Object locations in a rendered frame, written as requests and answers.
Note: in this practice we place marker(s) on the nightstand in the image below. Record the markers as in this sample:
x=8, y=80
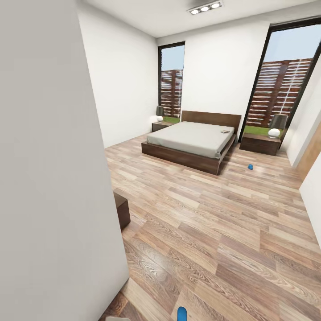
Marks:
x=158, y=126
x=260, y=144

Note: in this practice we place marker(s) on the table lamp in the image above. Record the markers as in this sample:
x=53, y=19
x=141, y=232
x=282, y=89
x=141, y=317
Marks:
x=278, y=122
x=160, y=113

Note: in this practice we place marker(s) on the bench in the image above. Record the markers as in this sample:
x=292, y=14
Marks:
x=122, y=210

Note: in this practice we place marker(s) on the bed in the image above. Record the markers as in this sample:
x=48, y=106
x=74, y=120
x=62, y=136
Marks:
x=196, y=141

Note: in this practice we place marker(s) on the sliding door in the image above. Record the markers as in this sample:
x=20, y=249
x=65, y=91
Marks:
x=311, y=153

